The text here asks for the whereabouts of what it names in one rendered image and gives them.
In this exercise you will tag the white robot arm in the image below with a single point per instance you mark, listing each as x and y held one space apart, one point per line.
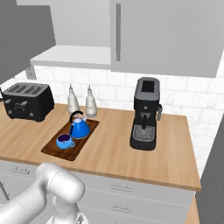
58 186

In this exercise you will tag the blue mug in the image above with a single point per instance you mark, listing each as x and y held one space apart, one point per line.
63 142

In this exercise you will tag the dark wooden tray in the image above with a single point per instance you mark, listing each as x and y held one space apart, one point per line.
65 153

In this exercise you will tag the dark grey cabinet door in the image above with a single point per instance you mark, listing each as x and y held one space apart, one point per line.
23 32

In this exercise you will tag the white bottle with spout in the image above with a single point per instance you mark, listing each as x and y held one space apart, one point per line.
73 102
91 105

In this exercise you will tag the black espresso coffee machine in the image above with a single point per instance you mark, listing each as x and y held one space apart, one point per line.
145 116

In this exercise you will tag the black four-slot toaster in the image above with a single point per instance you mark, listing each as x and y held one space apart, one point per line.
27 102

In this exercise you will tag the wide grey drawer front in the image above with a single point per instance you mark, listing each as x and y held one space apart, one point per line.
151 211
157 192

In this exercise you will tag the narrow grey drawer front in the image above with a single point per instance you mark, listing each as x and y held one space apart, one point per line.
17 178

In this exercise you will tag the tall dark grey unit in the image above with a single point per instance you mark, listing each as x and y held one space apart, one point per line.
211 180

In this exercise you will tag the grey open wall cabinet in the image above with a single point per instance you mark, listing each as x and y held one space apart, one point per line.
75 32

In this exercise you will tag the grey wall outlet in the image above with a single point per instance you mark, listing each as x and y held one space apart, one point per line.
31 73

